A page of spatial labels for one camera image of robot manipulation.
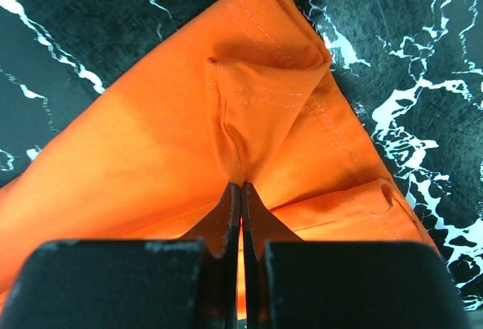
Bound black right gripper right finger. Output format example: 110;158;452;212
241;183;472;328

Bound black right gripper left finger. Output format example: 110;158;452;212
1;183;241;328

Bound orange t shirt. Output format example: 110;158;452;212
1;0;434;309

